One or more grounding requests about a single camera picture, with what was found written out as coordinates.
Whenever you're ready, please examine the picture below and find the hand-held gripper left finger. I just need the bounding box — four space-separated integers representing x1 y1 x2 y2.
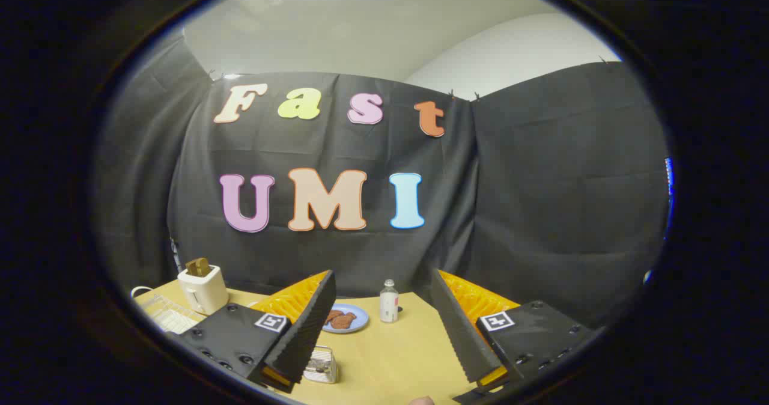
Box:
165 269 338 394

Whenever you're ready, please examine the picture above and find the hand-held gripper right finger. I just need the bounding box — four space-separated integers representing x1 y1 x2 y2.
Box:
430 268 601 404

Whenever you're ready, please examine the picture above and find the white wire dish rack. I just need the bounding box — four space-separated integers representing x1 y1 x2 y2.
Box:
137 294 205 335

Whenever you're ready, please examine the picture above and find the blue plate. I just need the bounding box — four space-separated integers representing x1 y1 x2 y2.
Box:
321 303 369 334

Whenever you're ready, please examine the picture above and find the clear plastic bottle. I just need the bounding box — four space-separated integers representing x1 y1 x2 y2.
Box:
379 279 400 324

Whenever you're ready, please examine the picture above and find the white toaster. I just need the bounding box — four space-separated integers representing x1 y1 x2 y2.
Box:
178 265 229 316

